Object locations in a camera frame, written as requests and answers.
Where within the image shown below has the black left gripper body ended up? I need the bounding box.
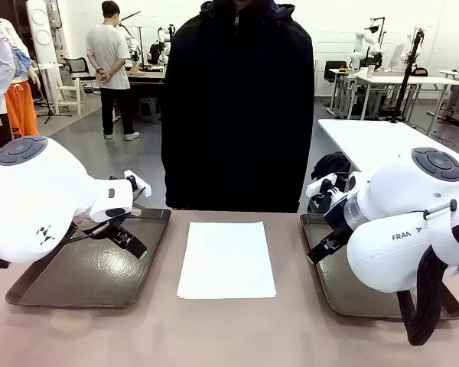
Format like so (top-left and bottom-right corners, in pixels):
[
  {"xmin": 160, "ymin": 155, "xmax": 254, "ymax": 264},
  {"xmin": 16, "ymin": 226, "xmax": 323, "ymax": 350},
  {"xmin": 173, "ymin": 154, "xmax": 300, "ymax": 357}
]
[{"xmin": 106, "ymin": 213, "xmax": 133, "ymax": 240}]

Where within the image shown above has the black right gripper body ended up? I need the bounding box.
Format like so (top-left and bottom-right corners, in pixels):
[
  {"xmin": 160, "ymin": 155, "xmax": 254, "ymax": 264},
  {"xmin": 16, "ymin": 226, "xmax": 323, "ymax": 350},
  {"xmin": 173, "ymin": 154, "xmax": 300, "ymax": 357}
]
[{"xmin": 323, "ymin": 198, "xmax": 355, "ymax": 240}]

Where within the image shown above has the white A4 paper sheet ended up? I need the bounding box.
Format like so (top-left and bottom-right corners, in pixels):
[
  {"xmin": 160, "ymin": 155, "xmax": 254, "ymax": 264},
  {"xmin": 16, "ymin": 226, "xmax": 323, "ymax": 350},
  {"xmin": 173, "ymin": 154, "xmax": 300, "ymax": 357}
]
[{"xmin": 176, "ymin": 220, "xmax": 278, "ymax": 300}]

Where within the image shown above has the brown plastic tray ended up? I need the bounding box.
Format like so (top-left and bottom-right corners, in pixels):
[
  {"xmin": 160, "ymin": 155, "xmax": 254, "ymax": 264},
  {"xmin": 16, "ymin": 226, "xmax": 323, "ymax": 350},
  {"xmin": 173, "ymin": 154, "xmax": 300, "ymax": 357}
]
[
  {"xmin": 5, "ymin": 202, "xmax": 172, "ymax": 310},
  {"xmin": 299, "ymin": 212, "xmax": 459, "ymax": 321}
]

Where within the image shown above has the black bag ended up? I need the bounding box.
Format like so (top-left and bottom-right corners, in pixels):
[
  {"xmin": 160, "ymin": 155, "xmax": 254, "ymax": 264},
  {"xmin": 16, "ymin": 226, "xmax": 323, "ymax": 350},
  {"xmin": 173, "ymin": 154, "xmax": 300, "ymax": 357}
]
[{"xmin": 311, "ymin": 151, "xmax": 353, "ymax": 181}]

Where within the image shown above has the large white table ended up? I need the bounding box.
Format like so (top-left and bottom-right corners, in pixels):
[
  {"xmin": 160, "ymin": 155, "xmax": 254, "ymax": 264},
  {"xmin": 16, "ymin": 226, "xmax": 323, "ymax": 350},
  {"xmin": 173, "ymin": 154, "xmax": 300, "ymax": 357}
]
[{"xmin": 317, "ymin": 118, "xmax": 459, "ymax": 173}]

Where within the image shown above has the grey plastic stool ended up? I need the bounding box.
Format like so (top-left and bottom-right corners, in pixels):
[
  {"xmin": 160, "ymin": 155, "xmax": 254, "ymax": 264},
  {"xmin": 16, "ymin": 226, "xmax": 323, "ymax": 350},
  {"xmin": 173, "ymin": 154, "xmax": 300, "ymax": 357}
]
[{"xmin": 138, "ymin": 97, "xmax": 162, "ymax": 124}]

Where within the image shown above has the black floor stand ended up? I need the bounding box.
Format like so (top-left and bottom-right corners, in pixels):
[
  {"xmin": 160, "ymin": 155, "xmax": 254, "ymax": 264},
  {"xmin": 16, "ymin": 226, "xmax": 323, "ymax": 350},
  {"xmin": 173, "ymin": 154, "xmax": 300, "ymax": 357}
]
[{"xmin": 36, "ymin": 68, "xmax": 73, "ymax": 125}]

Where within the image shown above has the person in black jacket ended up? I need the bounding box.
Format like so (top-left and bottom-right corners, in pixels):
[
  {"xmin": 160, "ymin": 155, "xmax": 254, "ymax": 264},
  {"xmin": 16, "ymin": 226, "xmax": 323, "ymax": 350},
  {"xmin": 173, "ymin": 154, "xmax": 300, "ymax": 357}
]
[{"xmin": 160, "ymin": 0, "xmax": 315, "ymax": 213}]

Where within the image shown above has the wooden top work table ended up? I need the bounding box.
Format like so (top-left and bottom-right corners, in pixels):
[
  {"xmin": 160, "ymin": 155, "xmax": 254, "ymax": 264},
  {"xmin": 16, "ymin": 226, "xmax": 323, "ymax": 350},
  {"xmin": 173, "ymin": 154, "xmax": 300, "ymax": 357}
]
[{"xmin": 126, "ymin": 68, "xmax": 166, "ymax": 115}]

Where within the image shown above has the white background desk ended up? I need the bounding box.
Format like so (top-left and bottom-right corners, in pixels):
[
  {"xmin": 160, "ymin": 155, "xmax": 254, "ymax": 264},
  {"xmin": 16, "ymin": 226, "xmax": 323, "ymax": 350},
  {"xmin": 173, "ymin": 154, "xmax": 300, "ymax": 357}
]
[{"xmin": 355, "ymin": 72, "xmax": 459, "ymax": 120}]

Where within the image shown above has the black tripod stand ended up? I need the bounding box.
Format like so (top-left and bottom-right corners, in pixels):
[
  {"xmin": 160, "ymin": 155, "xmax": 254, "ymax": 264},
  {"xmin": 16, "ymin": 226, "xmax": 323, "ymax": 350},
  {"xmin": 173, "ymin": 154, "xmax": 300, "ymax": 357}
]
[{"xmin": 390, "ymin": 28, "xmax": 425, "ymax": 124}]

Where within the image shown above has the black mesh office chair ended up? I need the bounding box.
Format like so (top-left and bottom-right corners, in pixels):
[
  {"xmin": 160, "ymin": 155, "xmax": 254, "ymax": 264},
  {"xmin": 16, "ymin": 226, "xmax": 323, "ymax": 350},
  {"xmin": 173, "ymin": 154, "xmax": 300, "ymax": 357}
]
[{"xmin": 63, "ymin": 57, "xmax": 97, "ymax": 93}]

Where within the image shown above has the man in white t-shirt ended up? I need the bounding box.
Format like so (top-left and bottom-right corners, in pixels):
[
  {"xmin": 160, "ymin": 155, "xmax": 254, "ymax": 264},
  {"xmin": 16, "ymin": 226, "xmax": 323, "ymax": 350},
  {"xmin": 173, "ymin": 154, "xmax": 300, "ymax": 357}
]
[{"xmin": 86, "ymin": 0, "xmax": 142, "ymax": 141}]

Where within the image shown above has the white tower air conditioner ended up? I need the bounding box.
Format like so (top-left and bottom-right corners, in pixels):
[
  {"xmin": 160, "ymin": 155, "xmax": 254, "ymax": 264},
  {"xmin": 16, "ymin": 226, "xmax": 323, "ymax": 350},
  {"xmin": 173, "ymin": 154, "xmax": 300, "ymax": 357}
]
[{"xmin": 25, "ymin": 0, "xmax": 62, "ymax": 66}]

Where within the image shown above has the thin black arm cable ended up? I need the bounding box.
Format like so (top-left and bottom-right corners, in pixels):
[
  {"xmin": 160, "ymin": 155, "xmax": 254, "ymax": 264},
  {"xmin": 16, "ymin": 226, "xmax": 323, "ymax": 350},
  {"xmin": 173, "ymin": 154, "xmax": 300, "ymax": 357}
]
[{"xmin": 70, "ymin": 222, "xmax": 112, "ymax": 242}]

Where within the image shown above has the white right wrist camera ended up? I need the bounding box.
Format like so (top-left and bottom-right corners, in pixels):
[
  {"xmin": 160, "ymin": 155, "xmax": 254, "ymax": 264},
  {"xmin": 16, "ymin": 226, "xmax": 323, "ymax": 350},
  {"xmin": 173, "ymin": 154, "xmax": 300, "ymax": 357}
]
[{"xmin": 305, "ymin": 171, "xmax": 363, "ymax": 209}]

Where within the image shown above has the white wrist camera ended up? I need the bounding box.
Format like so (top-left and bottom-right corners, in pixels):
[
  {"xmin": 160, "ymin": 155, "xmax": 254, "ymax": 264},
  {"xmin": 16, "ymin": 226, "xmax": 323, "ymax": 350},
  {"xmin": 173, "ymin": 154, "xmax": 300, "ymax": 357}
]
[
  {"xmin": 305, "ymin": 171, "xmax": 363, "ymax": 209},
  {"xmin": 123, "ymin": 170, "xmax": 152, "ymax": 199}
]

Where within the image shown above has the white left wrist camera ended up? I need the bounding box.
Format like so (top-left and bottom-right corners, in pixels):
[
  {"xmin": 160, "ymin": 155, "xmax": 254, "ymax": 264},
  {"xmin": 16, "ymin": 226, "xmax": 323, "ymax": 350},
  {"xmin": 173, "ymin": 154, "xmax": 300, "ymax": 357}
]
[{"xmin": 123, "ymin": 170, "xmax": 152, "ymax": 199}]

